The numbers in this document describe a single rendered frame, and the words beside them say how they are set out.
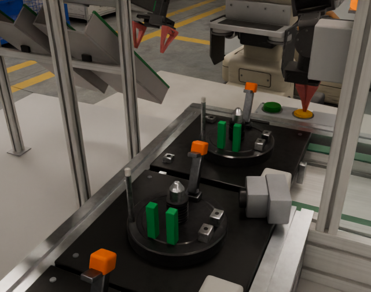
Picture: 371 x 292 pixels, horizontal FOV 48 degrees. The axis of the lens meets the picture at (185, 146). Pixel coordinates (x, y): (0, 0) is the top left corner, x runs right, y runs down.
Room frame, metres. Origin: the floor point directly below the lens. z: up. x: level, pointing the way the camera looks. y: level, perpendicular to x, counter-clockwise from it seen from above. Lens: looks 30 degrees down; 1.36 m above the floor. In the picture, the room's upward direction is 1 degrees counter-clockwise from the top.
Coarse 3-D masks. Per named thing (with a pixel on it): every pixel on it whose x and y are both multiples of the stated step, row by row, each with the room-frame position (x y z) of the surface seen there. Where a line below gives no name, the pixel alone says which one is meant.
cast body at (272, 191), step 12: (252, 180) 0.51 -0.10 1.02; (264, 180) 0.51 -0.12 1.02; (276, 180) 0.51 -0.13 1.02; (240, 192) 0.49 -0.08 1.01; (252, 192) 0.48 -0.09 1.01; (264, 192) 0.48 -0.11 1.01; (276, 192) 0.48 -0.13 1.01; (288, 192) 0.48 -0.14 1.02; (240, 204) 0.49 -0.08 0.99; (252, 204) 0.48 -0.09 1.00; (264, 204) 0.48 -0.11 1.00; (276, 204) 0.46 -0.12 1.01; (288, 204) 0.46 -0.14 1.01; (252, 216) 0.48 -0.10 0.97; (264, 216) 0.48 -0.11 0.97; (276, 216) 0.46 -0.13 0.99; (288, 216) 0.46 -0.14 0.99
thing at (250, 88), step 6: (246, 84) 0.75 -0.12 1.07; (252, 84) 0.75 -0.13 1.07; (246, 90) 0.73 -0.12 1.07; (252, 90) 0.74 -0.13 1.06; (246, 96) 0.75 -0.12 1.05; (252, 96) 0.75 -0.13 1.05; (246, 102) 0.74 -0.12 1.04; (252, 102) 0.75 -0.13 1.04; (246, 108) 0.74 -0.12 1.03; (246, 114) 0.73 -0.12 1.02; (246, 120) 0.73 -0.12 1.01
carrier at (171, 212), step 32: (128, 192) 0.45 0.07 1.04; (160, 192) 0.52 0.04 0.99; (224, 192) 0.54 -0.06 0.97; (96, 224) 0.47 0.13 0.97; (128, 224) 0.44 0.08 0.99; (160, 224) 0.44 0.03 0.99; (192, 224) 0.44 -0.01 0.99; (224, 224) 0.44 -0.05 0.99; (256, 224) 0.47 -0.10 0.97; (64, 256) 0.41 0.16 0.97; (128, 256) 0.41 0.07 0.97; (160, 256) 0.39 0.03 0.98; (192, 256) 0.39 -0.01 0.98; (224, 256) 0.40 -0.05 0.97; (256, 256) 0.40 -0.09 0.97; (128, 288) 0.35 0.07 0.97; (160, 288) 0.35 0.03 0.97; (192, 288) 0.35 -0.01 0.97; (224, 288) 0.33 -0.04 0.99
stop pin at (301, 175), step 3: (300, 162) 0.64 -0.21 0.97; (303, 162) 0.64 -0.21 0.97; (306, 162) 0.64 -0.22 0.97; (300, 165) 0.63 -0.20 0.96; (303, 165) 0.63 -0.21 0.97; (306, 165) 0.63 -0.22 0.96; (300, 168) 0.63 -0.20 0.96; (303, 168) 0.63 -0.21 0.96; (300, 171) 0.63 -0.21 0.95; (303, 171) 0.63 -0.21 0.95; (297, 174) 0.63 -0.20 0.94; (300, 174) 0.63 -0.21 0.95; (303, 174) 0.63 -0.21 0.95; (297, 177) 0.63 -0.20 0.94; (300, 177) 0.63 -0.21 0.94; (303, 177) 0.63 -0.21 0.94; (297, 180) 0.63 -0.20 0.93; (300, 180) 0.63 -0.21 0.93; (303, 180) 0.63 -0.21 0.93; (300, 183) 0.63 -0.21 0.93
